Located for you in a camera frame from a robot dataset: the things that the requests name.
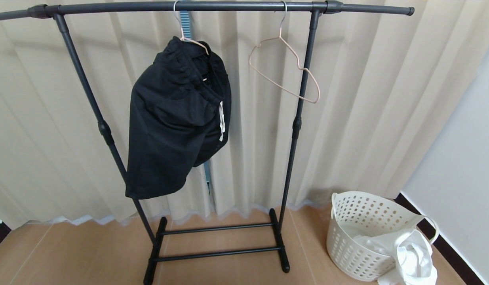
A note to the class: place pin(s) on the black shorts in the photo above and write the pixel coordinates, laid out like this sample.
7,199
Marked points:
169,130

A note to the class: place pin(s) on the pink clothes hanger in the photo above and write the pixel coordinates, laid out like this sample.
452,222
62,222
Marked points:
195,42
285,14

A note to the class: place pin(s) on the white printed t-shirt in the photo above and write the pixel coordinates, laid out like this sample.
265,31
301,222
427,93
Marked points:
410,257

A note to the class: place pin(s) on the white laundry basket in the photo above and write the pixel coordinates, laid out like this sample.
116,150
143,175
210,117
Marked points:
359,213

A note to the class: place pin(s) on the black clothes rack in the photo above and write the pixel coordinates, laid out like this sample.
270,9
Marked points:
228,6

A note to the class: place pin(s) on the beige curtain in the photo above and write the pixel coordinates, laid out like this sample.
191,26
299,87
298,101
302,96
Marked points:
367,118

